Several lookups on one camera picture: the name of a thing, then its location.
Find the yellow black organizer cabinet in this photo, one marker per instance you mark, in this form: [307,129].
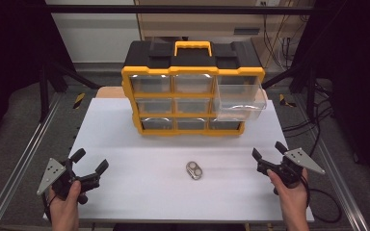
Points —
[192,69]

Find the clear plastic organizer drawer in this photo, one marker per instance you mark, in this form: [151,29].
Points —
[241,96]

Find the aluminium frame rail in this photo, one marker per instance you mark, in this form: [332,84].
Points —
[24,159]
[350,211]

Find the black horizontal bar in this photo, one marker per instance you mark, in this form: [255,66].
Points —
[173,9]

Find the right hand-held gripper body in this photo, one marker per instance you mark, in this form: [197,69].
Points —
[290,171]

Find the yellow black hazard tape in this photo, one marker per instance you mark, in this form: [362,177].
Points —
[79,100]
[283,100]

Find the small silver metal two-button piece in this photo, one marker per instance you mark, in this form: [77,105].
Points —
[194,170]

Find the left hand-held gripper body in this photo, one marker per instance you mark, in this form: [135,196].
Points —
[88,182]

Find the grid of closed clear drawers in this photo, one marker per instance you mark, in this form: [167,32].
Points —
[151,84]

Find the wooden cabinet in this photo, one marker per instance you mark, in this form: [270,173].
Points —
[189,27]

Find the person's right hand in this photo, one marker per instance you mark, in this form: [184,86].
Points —
[292,200]

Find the black metal stand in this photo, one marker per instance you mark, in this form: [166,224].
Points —
[44,93]
[311,93]

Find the person's left hand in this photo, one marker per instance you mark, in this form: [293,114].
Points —
[65,208]

